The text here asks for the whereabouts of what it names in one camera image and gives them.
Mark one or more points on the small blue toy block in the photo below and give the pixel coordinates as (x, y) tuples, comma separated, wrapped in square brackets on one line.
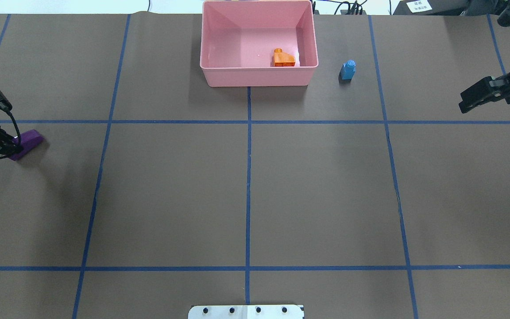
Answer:
[(348, 70)]

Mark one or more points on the pink plastic box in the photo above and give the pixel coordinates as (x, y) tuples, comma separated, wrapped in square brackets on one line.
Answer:
[(238, 39)]

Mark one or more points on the purple toy block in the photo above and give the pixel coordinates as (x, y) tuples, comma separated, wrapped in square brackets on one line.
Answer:
[(29, 140)]

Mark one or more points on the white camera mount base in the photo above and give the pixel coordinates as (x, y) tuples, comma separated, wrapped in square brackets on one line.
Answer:
[(261, 311)]

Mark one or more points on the orange toy block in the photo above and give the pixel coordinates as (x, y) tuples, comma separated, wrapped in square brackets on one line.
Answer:
[(282, 59)]

